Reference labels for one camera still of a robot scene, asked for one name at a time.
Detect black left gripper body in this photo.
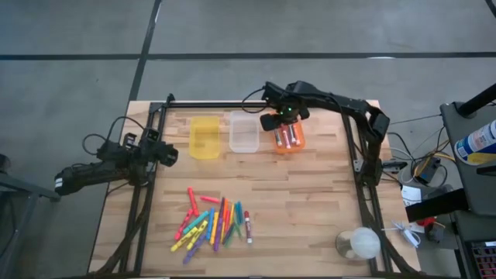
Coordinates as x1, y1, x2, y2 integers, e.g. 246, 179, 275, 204
157, 141, 180, 168

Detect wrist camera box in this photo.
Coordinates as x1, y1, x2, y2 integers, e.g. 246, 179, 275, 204
143, 127, 162, 145
279, 102, 300, 117

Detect black flat bar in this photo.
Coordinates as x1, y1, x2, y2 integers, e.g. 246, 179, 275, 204
405, 188, 470, 223

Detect black aluminium table frame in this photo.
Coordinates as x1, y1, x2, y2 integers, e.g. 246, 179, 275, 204
88, 92, 422, 277

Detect yellow translucent plastic bin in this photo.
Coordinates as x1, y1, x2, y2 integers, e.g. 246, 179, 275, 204
188, 115, 221, 160

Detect blue white yellow spray can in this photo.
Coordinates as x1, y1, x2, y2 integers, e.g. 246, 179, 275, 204
453, 119, 496, 167

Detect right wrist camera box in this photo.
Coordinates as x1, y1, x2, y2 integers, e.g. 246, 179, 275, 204
279, 102, 300, 117

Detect blue chunky highlighter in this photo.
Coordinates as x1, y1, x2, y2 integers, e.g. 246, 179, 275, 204
205, 207, 216, 242

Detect pink chunky highlighter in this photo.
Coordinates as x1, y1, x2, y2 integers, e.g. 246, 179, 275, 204
174, 208, 195, 242
187, 187, 200, 218

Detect purple chunky highlighter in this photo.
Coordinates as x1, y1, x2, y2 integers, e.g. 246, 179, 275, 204
182, 233, 208, 266
213, 216, 225, 253

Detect orange translucent plastic bin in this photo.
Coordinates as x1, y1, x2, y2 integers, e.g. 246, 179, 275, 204
272, 115, 307, 155

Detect teal chunky highlighter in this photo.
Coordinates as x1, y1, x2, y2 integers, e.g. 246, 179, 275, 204
182, 210, 210, 236

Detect white cable bundle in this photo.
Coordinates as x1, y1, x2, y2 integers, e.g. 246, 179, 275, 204
381, 219, 422, 249

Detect yellow chunky highlighter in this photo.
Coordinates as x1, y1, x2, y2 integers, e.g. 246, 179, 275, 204
186, 219, 209, 251
170, 236, 199, 253

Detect clear plastic bin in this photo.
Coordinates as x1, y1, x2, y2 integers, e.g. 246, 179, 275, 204
229, 110, 260, 154

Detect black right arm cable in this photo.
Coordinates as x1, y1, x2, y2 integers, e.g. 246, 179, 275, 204
242, 88, 268, 114

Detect round silver and white container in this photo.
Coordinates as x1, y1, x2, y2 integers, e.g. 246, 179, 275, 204
335, 226, 382, 261

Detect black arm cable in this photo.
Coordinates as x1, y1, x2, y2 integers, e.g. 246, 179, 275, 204
242, 88, 268, 114
81, 115, 146, 156

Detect grey side table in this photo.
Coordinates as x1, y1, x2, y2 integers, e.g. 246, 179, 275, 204
439, 101, 496, 218

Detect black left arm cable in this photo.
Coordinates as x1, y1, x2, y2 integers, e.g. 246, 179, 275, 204
81, 115, 146, 156

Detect grey metal stand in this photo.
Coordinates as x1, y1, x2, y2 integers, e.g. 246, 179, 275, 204
0, 153, 63, 279

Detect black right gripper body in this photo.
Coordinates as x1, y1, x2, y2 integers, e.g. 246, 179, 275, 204
259, 101, 311, 132

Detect white paper sheet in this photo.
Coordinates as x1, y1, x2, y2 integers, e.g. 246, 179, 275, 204
401, 184, 423, 206

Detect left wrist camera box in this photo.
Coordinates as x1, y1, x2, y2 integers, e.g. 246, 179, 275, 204
143, 127, 162, 145

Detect black pole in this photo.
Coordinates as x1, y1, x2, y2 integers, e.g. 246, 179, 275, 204
456, 83, 496, 119

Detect black crate with pink labels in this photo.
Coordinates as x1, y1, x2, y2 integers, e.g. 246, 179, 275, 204
467, 239, 496, 279

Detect dark blue power box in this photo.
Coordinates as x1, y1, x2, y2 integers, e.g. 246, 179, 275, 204
413, 156, 443, 185

